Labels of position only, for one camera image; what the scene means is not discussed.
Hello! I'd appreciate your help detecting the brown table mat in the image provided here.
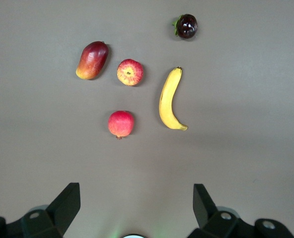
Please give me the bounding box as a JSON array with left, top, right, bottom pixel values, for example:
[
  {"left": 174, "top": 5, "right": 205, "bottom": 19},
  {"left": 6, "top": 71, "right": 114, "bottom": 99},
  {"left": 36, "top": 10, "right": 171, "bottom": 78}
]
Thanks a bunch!
[{"left": 0, "top": 0, "right": 294, "bottom": 238}]

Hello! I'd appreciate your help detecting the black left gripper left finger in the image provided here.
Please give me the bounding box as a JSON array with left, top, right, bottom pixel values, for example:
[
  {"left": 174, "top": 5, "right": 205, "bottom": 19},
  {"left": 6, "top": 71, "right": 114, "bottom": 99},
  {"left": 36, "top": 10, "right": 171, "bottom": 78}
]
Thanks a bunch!
[{"left": 0, "top": 182, "right": 81, "bottom": 238}]

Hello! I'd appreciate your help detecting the red pomegranate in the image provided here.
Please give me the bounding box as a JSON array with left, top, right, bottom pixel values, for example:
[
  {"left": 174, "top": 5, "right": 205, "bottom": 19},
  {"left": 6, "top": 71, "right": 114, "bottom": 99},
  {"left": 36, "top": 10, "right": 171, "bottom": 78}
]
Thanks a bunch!
[{"left": 108, "top": 110, "right": 135, "bottom": 140}]

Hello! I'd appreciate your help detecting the red yellow apple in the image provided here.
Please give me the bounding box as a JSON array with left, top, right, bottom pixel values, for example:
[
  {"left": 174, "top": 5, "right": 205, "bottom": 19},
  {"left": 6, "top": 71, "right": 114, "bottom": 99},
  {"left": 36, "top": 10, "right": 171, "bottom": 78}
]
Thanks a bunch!
[{"left": 116, "top": 59, "right": 144, "bottom": 87}]

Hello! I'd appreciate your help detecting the dark purple mangosteen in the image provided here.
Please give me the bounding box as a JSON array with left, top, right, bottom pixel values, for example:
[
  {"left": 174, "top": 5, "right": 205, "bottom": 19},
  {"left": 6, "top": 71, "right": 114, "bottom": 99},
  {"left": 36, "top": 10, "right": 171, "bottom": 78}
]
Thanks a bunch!
[{"left": 171, "top": 13, "right": 198, "bottom": 39}]

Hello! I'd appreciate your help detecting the yellow banana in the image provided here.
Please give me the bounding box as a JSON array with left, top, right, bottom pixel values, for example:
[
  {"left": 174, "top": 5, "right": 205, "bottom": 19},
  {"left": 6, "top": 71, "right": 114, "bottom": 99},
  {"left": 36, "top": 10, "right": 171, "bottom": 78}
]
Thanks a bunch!
[{"left": 158, "top": 66, "right": 188, "bottom": 131}]

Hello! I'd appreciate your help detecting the red yellow mango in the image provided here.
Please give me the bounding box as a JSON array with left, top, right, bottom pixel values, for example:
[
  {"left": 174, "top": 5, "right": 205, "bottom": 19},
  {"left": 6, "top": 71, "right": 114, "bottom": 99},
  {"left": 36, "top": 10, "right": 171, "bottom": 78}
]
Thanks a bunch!
[{"left": 75, "top": 41, "right": 110, "bottom": 80}]

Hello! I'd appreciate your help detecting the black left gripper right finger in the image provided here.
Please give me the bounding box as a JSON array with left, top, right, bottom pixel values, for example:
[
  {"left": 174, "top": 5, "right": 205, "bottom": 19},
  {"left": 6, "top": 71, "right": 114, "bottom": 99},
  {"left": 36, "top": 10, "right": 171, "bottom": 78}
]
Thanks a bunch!
[{"left": 188, "top": 183, "right": 294, "bottom": 238}]

